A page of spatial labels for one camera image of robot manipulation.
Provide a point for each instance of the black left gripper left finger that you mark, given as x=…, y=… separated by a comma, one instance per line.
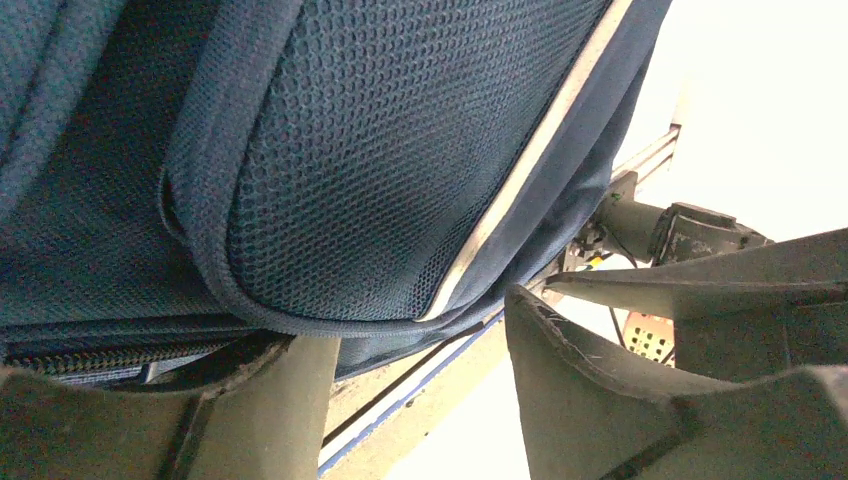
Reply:
x=255, y=409

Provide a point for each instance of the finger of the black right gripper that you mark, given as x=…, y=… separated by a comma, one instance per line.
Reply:
x=741, y=315

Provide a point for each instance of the navy blue student backpack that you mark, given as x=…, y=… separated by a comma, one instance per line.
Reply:
x=176, y=175

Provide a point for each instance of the black mounting rail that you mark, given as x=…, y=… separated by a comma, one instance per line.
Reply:
x=402, y=389

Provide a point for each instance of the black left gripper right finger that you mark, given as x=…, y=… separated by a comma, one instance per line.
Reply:
x=590, y=409

